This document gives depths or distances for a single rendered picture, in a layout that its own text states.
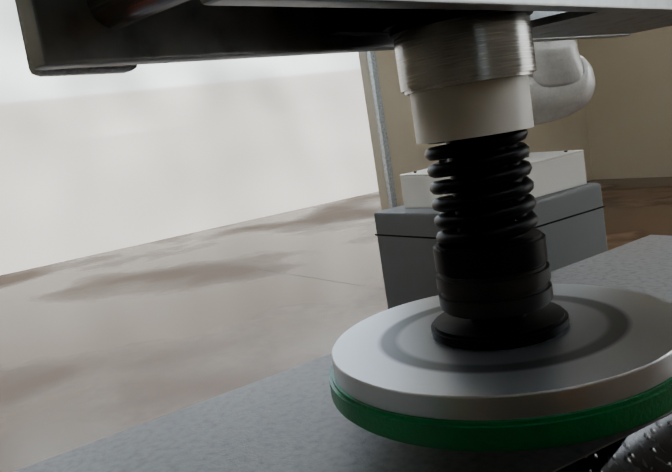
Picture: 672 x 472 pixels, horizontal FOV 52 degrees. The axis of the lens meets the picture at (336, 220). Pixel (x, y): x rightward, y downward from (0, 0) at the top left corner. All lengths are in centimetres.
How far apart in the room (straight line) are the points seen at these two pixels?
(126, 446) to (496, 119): 33
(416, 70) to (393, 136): 622
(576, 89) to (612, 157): 684
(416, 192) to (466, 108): 134
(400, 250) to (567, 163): 45
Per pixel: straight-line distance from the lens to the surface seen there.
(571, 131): 854
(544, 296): 43
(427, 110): 41
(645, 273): 79
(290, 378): 58
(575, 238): 172
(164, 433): 53
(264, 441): 48
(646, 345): 41
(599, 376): 37
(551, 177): 169
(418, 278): 171
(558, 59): 176
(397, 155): 664
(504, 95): 40
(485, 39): 39
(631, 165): 852
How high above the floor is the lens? 101
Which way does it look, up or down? 7 degrees down
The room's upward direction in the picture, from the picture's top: 9 degrees counter-clockwise
